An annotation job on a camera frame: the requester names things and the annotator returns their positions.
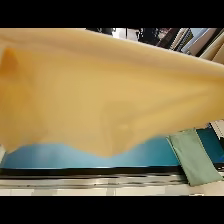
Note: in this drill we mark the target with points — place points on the yellow garment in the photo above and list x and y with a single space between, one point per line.
100 93

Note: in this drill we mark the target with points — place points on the green garment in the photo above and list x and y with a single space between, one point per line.
194 156

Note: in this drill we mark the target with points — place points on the silver frame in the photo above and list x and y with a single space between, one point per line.
93 184

